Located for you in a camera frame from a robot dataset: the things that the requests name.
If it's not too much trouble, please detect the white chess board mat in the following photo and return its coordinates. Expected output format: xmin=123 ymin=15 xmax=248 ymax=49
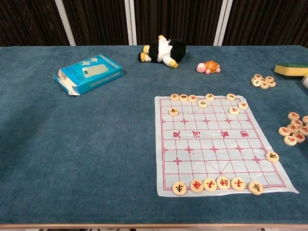
xmin=154 ymin=95 xmax=300 ymax=197

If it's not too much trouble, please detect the teal blue felt tablecloth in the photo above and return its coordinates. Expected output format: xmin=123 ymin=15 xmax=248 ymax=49
xmin=0 ymin=45 xmax=308 ymax=226

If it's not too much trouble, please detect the black white plush toy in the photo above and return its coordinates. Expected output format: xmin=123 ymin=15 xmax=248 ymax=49
xmin=137 ymin=35 xmax=188 ymax=69

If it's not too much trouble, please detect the blue cardboard scale box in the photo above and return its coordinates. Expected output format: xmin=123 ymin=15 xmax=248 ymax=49
xmin=52 ymin=53 xmax=124 ymax=96

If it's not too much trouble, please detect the pink orange turtle toy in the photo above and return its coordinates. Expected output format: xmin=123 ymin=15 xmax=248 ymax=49
xmin=196 ymin=60 xmax=221 ymax=74

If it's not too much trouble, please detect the yellow green sponge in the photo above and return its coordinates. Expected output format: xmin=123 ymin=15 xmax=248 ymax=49
xmin=274 ymin=62 xmax=308 ymax=77

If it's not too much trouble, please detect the dark partition screen white frame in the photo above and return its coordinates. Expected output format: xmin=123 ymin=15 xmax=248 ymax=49
xmin=0 ymin=0 xmax=77 ymax=47
xmin=129 ymin=0 xmax=229 ymax=46
xmin=214 ymin=0 xmax=308 ymax=46
xmin=54 ymin=0 xmax=134 ymax=46

